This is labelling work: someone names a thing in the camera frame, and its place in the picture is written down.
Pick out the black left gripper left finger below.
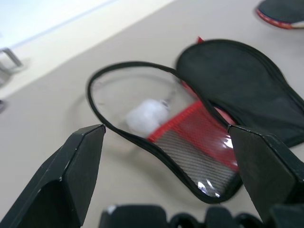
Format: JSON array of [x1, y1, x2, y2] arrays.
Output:
[[0, 124, 106, 228]]

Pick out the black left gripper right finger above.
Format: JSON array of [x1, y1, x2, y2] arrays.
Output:
[[227, 124, 304, 224]]

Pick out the black red paddle case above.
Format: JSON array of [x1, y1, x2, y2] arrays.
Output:
[[86, 37, 304, 205]]

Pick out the small yellow object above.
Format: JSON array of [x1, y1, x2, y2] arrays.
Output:
[[255, 0, 304, 30]]

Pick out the white ping pong ball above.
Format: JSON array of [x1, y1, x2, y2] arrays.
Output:
[[124, 98, 170, 139]]

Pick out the grey metal furniture leg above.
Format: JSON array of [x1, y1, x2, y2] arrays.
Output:
[[0, 47, 25, 73]]

